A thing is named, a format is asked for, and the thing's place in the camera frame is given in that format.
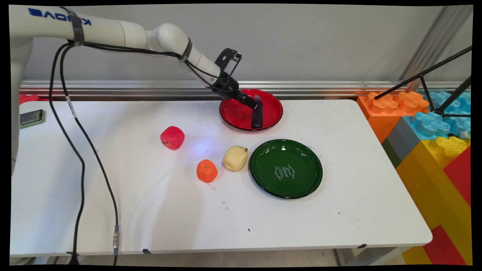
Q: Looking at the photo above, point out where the red cloth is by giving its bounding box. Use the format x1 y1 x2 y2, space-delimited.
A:
20 94 49 105

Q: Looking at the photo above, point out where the green plate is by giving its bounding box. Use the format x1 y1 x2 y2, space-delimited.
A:
249 139 323 199

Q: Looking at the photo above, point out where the plain black cable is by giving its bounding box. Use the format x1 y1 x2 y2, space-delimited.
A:
47 40 241 265

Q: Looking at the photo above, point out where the purple toy eggplant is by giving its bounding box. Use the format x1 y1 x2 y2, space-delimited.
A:
251 95 264 129

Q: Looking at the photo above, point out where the grey giant building block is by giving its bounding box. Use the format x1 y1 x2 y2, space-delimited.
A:
381 117 422 168

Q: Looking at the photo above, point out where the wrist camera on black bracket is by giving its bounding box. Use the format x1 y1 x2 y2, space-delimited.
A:
214 48 243 80

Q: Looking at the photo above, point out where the red toy apple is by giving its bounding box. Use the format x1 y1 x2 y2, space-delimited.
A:
160 126 185 151

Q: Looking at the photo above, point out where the black tripod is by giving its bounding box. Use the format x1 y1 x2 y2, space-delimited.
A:
374 45 472 118

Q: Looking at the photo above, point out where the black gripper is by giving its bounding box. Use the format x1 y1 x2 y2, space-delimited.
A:
211 73 259 111

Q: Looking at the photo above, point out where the black velcro cable strap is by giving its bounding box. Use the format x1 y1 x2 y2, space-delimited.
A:
60 7 85 47
178 38 193 63

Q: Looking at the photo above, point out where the orange giant building block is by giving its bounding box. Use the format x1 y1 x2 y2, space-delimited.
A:
356 91 430 143

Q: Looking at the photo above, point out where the grey table leg frame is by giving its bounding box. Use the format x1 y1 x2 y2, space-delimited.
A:
333 247 411 266

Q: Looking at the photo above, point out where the red giant building block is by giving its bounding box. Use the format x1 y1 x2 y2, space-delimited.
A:
443 147 472 207
423 225 467 266

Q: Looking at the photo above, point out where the yellow giant building block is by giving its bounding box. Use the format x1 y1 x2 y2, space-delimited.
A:
395 135 473 265

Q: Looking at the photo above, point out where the aluminium rail along wall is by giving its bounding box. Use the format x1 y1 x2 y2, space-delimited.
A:
20 80 471 100

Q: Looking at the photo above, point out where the slanted aluminium profile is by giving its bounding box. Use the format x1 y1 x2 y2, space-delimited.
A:
399 5 473 91

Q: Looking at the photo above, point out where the smartphone in green case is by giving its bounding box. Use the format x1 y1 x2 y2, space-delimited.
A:
20 109 46 129

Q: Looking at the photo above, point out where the orange toy tangerine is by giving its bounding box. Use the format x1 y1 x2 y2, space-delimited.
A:
196 159 218 184

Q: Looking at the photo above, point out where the yellow toy pear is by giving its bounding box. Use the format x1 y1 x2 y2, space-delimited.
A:
222 145 249 172

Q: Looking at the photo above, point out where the blue giant building block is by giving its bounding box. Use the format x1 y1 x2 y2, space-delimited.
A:
426 90 471 113
403 111 471 140

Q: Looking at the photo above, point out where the red plate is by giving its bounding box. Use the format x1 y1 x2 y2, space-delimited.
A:
219 89 284 132

